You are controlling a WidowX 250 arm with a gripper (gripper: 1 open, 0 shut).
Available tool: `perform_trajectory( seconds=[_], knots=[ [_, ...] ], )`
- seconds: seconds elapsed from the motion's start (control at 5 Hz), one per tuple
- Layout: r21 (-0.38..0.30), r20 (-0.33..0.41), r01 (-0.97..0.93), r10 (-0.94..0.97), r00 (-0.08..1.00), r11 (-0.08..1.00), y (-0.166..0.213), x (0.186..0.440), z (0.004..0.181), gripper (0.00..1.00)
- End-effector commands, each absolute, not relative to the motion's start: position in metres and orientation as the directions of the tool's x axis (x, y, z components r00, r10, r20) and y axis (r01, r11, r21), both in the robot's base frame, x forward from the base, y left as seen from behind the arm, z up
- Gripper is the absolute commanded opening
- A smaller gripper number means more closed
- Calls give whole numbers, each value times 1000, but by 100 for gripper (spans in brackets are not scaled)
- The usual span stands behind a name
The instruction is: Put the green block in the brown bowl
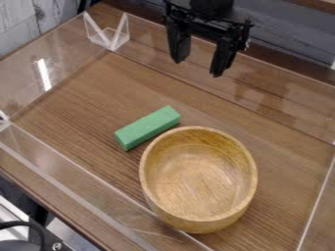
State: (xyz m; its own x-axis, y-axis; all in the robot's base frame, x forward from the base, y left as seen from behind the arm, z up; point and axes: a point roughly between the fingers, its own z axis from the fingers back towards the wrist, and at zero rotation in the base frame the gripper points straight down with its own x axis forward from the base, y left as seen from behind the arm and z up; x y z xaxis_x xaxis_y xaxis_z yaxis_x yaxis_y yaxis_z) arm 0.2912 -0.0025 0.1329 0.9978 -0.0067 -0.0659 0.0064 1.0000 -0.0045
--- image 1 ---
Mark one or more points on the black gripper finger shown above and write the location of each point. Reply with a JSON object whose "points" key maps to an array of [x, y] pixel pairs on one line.
{"points": [[224, 55], [178, 40]]}

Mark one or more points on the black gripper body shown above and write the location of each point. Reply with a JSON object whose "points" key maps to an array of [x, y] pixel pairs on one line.
{"points": [[211, 18]]}

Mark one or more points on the green rectangular block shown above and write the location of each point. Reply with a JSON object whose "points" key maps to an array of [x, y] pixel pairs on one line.
{"points": [[147, 127]]}

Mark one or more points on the brown wooden bowl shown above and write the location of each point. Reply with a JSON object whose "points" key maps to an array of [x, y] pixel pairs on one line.
{"points": [[199, 178]]}

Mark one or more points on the clear acrylic tray walls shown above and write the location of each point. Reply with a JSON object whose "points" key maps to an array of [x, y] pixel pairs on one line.
{"points": [[70, 93]]}

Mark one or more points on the clear acrylic corner bracket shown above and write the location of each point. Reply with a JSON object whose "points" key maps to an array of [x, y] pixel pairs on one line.
{"points": [[110, 38]]}

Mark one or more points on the black metal table bracket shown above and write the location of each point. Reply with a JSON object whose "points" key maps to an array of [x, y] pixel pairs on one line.
{"points": [[45, 239]]}

